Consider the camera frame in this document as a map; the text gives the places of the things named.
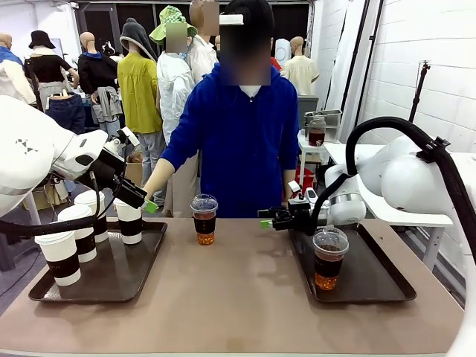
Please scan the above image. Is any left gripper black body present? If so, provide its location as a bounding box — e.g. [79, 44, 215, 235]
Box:
[89, 147, 128, 187]

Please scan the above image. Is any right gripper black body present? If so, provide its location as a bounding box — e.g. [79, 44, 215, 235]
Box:
[273, 202, 318, 235]

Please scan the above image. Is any white lidded paper coffee cup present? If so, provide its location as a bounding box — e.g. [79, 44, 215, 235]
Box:
[73, 189, 109, 244]
[34, 230, 82, 287]
[57, 203, 98, 264]
[112, 196, 144, 245]

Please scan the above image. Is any iced tea cup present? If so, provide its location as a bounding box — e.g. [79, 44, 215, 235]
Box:
[312, 225, 350, 292]
[190, 193, 219, 246]

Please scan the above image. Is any person's right forearm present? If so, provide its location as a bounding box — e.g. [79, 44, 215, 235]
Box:
[143, 158, 178, 196]

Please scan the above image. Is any person's left forearm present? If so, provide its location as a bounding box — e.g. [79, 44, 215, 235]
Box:
[282, 169, 298, 204]

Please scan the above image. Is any dark brown plastic serving tray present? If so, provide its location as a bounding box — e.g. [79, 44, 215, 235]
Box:
[28, 219, 168, 303]
[288, 222, 417, 304]

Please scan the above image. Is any person's right hand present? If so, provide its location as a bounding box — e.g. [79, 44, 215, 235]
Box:
[143, 181, 161, 204]

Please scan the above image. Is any cardboard box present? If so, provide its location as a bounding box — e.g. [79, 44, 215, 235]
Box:
[124, 154, 144, 189]

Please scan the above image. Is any red bag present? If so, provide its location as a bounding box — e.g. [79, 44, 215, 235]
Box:
[296, 166, 317, 190]

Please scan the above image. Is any blue jeans bust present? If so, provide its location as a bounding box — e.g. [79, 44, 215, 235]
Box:
[44, 91, 87, 135]

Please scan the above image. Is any person in blue hoodie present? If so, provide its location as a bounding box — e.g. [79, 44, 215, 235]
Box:
[159, 0, 302, 219]

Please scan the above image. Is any mannequin in yellow blouse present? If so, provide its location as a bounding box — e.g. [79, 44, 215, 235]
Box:
[117, 17, 164, 187]

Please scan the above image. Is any glass jar with brown liquid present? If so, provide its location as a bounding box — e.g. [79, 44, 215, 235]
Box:
[307, 115, 327, 147]

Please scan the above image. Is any mannequin in black sweater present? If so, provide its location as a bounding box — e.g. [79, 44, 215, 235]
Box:
[77, 31, 123, 137]

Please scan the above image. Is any mannequin in white coat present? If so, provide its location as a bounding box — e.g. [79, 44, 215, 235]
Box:
[155, 22, 198, 217]

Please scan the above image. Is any metal basin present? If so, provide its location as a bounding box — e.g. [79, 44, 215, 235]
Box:
[304, 109, 342, 144]

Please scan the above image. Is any grey bin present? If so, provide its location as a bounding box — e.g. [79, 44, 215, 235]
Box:
[296, 94, 320, 131]

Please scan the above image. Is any mannequin in black top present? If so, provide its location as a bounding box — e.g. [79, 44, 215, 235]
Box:
[24, 30, 81, 112]

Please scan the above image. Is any mannequin in white blue jacket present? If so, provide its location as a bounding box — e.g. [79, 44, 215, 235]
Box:
[0, 32, 36, 109]

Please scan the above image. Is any black bucket hat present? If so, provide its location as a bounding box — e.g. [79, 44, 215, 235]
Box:
[28, 30, 57, 51]

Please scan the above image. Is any mannequin in cream shirt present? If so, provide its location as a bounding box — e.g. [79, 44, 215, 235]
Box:
[283, 36, 321, 97]

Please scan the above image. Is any mannequin in white shirt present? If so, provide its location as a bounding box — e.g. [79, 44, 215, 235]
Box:
[185, 0, 221, 85]

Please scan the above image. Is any green checked sun hat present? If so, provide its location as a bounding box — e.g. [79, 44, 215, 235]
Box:
[149, 4, 198, 45]

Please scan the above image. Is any black tripod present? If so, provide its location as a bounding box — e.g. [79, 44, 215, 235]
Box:
[408, 59, 432, 123]

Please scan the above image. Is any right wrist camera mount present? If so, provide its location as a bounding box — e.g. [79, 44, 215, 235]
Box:
[288, 181, 319, 204]

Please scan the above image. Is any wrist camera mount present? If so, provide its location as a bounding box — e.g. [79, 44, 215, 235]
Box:
[107, 126, 141, 150]
[288, 181, 319, 204]

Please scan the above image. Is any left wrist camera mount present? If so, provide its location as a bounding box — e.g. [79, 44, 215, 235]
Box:
[107, 126, 141, 150]

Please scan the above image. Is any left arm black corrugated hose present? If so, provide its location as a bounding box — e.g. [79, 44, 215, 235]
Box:
[0, 170, 107, 239]

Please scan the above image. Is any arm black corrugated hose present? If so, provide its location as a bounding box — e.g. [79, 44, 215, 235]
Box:
[0, 170, 107, 239]
[310, 116, 476, 246]

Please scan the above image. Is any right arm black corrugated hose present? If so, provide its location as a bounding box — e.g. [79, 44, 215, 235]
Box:
[310, 116, 476, 246]

